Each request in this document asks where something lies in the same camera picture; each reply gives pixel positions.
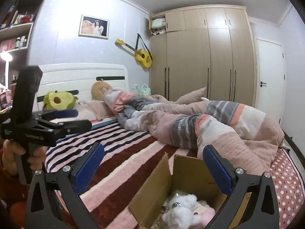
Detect striped fleece blanket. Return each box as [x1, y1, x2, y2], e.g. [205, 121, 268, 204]
[43, 120, 203, 229]

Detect yellow guitar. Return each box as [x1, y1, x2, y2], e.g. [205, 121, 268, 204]
[115, 34, 153, 69]

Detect white plush keychain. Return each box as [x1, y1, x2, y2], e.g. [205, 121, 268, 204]
[162, 193, 199, 229]

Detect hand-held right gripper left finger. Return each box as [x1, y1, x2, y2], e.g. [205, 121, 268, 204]
[26, 142, 105, 229]

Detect pink plush toy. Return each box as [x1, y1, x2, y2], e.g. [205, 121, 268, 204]
[197, 200, 216, 223]

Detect pink pillow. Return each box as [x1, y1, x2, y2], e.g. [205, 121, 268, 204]
[175, 87, 208, 106]
[78, 100, 115, 121]

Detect mint green bag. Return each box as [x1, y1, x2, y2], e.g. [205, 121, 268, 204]
[138, 84, 152, 96]

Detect framed wall poster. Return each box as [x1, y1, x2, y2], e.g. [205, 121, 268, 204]
[78, 15, 110, 40]

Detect white door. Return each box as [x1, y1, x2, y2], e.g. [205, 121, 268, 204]
[256, 37, 287, 125]

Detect pink polka dot bedsheet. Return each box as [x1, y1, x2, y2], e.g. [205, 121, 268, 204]
[269, 147, 305, 229]

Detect striped pink grey duvet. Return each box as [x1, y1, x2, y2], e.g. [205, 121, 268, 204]
[103, 89, 286, 173]

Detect cardboard box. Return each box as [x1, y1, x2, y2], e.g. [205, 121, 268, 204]
[128, 152, 251, 229]

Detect brown donut plush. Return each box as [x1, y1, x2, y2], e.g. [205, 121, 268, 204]
[91, 78, 113, 101]

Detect wall bookshelf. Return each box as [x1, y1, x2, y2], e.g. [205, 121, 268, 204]
[0, 0, 47, 56]

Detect person's left hand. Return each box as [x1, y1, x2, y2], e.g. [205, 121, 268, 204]
[3, 140, 48, 180]

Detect white bed headboard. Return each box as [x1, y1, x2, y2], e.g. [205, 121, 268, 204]
[35, 63, 131, 111]

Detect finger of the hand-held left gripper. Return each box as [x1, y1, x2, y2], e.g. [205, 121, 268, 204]
[38, 120, 92, 146]
[33, 109, 79, 121]

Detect folded clothes in wardrobe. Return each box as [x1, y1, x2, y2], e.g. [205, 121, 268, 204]
[151, 17, 166, 36]

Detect wooden wardrobe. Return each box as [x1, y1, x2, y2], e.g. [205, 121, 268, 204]
[149, 4, 258, 108]

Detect beige paper tag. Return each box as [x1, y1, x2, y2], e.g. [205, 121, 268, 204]
[191, 200, 208, 215]

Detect green avocado plush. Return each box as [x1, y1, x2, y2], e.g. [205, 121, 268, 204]
[42, 90, 79, 111]

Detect white desk lamp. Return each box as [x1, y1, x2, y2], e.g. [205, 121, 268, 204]
[0, 51, 13, 90]

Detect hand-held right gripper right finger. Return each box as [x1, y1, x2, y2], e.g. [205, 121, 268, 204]
[202, 144, 280, 229]

